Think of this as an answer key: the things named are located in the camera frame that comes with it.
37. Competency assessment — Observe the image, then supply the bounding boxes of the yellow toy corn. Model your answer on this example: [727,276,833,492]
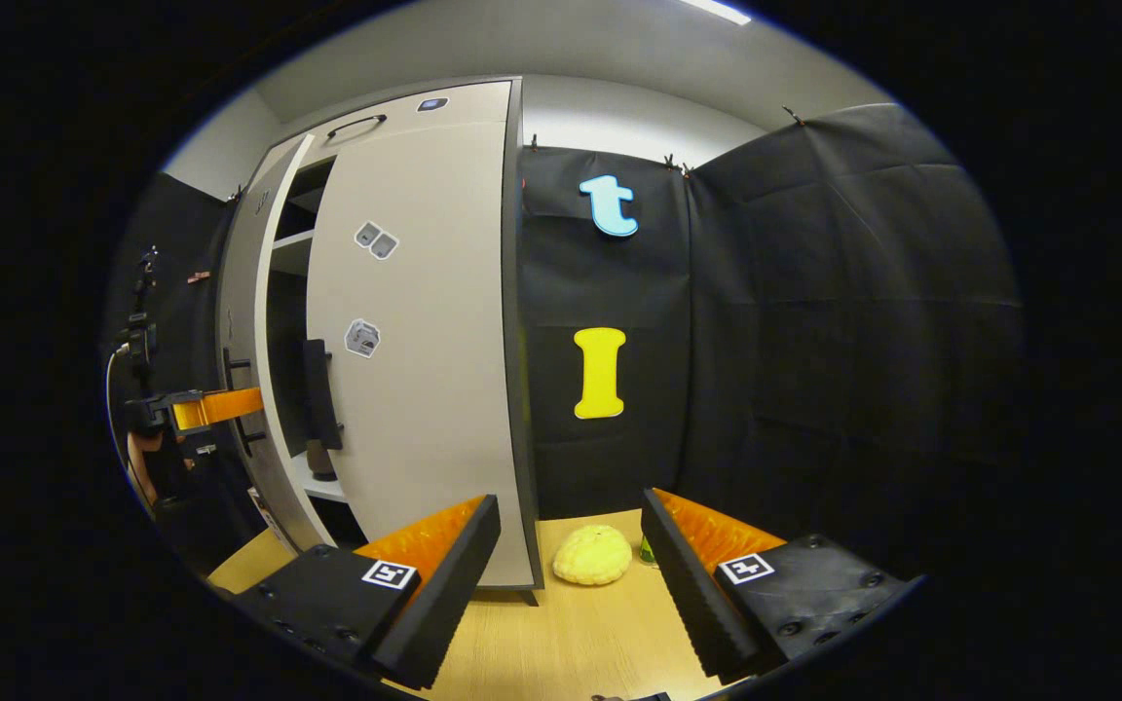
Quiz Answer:
[551,526,634,587]

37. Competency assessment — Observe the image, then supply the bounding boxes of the beige drawer with black handle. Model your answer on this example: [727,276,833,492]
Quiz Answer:
[313,81,513,149]

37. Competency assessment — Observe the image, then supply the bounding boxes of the white grey shoe cabinet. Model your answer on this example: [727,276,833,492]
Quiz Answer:
[215,76,544,605]

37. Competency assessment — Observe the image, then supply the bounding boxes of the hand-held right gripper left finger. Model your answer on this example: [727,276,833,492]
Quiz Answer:
[230,494,502,688]

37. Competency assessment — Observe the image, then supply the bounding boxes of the long ceiling light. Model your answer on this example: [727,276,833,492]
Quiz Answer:
[680,0,753,26]

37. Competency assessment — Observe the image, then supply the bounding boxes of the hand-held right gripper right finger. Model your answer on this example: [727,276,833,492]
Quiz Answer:
[641,487,913,684]

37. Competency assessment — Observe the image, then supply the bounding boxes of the white shoe cabinet door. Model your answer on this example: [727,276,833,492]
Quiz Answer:
[306,122,538,590]
[218,133,338,556]

